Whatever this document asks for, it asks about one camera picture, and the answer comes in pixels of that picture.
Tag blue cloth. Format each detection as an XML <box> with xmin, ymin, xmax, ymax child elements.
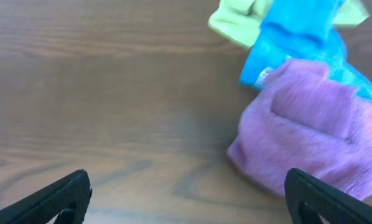
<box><xmin>239</xmin><ymin>0</ymin><xmax>372</xmax><ymax>100</ymax></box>

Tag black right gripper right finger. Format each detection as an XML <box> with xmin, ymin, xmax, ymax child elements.
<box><xmin>284</xmin><ymin>168</ymin><xmax>372</xmax><ymax>224</ymax></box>

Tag olive green cloth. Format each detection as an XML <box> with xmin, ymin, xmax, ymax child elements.
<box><xmin>208</xmin><ymin>0</ymin><xmax>370</xmax><ymax>49</ymax></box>

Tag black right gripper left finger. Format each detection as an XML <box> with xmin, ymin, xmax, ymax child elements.
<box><xmin>0</xmin><ymin>169</ymin><xmax>92</xmax><ymax>224</ymax></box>

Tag large purple cloth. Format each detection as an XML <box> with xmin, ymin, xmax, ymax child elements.
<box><xmin>227</xmin><ymin>59</ymin><xmax>372</xmax><ymax>200</ymax></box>

